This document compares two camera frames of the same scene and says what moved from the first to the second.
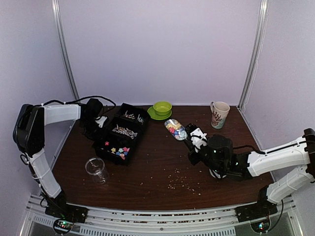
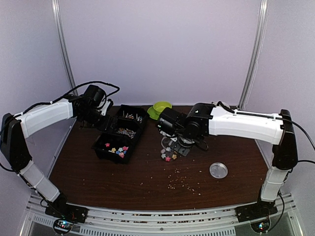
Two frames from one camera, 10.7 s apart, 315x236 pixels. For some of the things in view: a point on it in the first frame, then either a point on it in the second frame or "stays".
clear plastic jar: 95,166 to 167,153
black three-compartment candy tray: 118,144 stays
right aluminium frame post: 258,43 stays
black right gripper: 191,155 to 183,151
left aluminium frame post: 56,12 stays
